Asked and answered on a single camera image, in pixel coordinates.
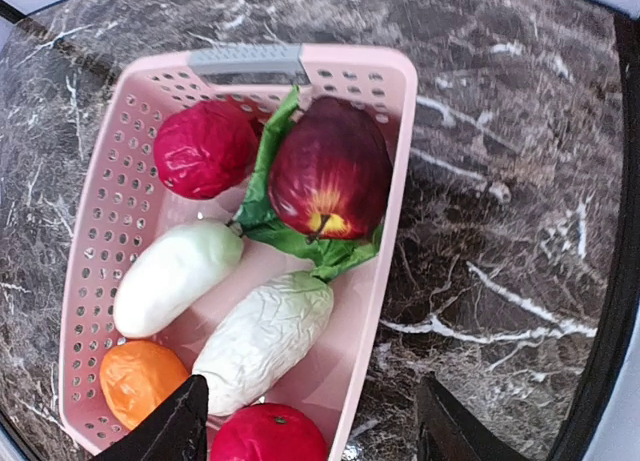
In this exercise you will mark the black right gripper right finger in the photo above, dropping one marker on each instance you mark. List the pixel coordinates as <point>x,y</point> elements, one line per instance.
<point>447,430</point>

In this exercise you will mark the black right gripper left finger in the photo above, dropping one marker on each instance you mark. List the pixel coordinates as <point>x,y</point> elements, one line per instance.
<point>175,430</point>

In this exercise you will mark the red round fruit toy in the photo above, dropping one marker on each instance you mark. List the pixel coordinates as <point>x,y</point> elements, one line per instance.
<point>206,149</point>

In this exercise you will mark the orange fruit toy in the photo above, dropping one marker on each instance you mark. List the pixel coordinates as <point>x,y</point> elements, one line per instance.
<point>137,377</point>

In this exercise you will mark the red tomato toy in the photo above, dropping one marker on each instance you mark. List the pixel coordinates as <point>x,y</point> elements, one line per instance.
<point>269,431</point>

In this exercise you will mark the wrinkled white radish toy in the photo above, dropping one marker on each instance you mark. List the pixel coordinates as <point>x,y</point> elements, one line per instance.
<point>262,338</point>

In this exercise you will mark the smooth white radish toy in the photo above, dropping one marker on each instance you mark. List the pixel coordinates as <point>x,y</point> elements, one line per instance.
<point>172,273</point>

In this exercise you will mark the pink plastic basket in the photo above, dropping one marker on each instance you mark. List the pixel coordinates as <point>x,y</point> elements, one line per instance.
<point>124,208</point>

